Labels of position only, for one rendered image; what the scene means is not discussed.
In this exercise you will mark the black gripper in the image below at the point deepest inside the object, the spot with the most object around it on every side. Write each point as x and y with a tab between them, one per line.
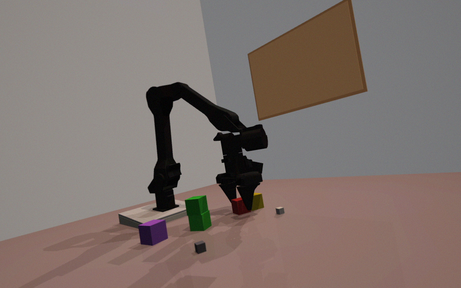
236	175

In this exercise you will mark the red block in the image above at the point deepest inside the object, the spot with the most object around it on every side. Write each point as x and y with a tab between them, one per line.
238	206

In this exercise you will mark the purple block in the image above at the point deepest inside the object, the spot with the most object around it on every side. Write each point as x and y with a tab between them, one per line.
152	232

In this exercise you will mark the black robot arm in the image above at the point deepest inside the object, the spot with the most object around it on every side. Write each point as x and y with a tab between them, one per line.
167	171

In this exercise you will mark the green block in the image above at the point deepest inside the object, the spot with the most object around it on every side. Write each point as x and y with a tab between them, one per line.
196	205
200	222

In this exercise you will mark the yellow block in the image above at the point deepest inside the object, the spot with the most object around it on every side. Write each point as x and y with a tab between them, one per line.
257	201

